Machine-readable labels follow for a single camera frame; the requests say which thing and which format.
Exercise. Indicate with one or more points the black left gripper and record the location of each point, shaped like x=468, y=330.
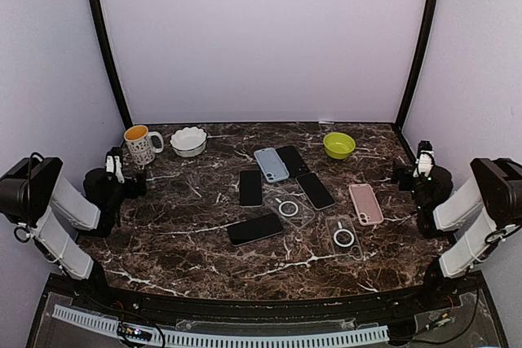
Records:
x=140, y=184

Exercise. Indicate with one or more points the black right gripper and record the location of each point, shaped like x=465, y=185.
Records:
x=397, y=170

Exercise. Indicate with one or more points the pink phone case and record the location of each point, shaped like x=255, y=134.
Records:
x=366, y=205

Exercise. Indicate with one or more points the black phone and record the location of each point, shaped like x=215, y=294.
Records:
x=293, y=161

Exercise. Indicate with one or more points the clear magsafe phone case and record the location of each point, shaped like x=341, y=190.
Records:
x=291, y=209

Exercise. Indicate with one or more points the light blue phone case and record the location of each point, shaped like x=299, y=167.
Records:
x=271, y=165

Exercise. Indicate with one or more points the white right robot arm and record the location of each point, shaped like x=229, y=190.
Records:
x=485, y=210

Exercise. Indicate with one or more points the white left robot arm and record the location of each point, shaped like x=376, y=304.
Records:
x=47, y=209

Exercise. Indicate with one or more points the white patterned mug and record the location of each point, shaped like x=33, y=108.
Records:
x=143, y=144

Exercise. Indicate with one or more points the white scalloped bowl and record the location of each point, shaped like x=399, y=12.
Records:
x=189, y=142

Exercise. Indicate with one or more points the green bowl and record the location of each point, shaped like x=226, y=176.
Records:
x=339, y=146

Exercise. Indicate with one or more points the left green circuit board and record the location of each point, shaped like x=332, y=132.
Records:
x=133, y=334

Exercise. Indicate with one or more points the green circuit board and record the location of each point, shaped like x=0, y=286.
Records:
x=133, y=334
x=438, y=322

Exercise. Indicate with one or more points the right green circuit board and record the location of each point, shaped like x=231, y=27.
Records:
x=438, y=322

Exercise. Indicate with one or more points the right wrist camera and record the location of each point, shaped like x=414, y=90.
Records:
x=425, y=159

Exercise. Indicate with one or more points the black right frame post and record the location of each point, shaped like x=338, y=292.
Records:
x=417, y=62

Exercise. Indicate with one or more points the black frame post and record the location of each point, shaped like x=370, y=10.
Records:
x=106, y=52
x=417, y=62

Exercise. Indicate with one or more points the black front rail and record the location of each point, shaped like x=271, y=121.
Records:
x=378, y=307

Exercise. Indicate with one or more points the white slotted cable duct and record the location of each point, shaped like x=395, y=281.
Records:
x=166, y=337

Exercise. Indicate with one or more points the black left frame post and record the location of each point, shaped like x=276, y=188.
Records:
x=106, y=52

